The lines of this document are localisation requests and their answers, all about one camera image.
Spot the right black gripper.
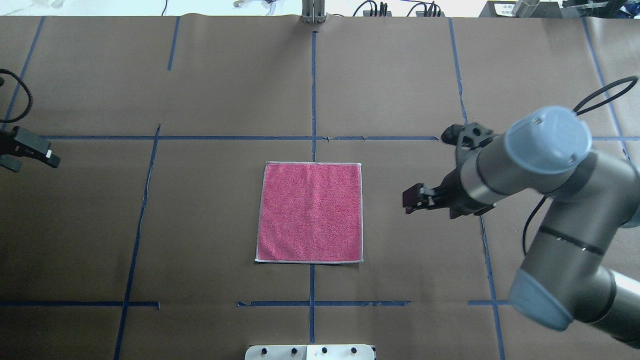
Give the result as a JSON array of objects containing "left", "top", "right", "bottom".
[{"left": 402, "top": 123, "right": 497, "bottom": 219}]

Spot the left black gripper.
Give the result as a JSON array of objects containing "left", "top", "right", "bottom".
[{"left": 0, "top": 126, "right": 61, "bottom": 173}]

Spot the pink and grey towel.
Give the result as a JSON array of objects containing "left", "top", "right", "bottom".
[{"left": 254, "top": 161, "right": 364, "bottom": 265}]

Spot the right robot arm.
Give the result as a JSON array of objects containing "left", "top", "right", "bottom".
[{"left": 402, "top": 105, "right": 640, "bottom": 349}]

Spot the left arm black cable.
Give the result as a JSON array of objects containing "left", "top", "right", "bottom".
[{"left": 0, "top": 69, "right": 33, "bottom": 124}]

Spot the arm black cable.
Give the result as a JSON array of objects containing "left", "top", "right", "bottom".
[
  {"left": 522, "top": 75, "right": 639, "bottom": 256},
  {"left": 0, "top": 69, "right": 33, "bottom": 124}
]

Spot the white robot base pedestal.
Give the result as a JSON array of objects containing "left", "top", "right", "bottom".
[{"left": 244, "top": 344, "right": 377, "bottom": 360}]

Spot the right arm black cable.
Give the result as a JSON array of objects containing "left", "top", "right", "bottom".
[{"left": 522, "top": 75, "right": 639, "bottom": 256}]

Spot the aluminium frame post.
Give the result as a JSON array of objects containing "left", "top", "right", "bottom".
[{"left": 301, "top": 0, "right": 327, "bottom": 24}]

